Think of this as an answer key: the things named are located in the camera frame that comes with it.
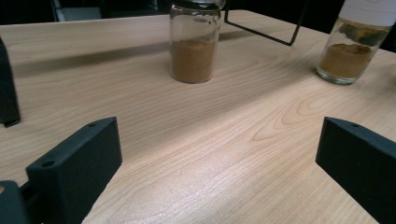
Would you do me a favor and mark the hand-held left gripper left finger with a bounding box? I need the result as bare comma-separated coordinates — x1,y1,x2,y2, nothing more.
25,116,123,224

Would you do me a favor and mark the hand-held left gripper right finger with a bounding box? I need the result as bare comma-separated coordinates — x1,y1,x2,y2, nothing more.
315,116,396,224

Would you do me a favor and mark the white lid glass spice jar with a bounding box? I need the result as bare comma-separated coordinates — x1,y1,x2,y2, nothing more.
316,0,396,86

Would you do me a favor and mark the glass jar with plastic wrap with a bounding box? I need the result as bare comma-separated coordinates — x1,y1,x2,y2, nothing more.
168,0,227,84

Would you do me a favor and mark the black stand leg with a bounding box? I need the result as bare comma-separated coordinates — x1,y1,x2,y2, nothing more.
0,36,21,129

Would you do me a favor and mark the grey panel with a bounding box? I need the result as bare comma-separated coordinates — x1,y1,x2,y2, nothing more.
50,0,104,22

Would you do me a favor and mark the thin black metal frame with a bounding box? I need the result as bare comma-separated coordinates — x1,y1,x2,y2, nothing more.
223,0,309,48

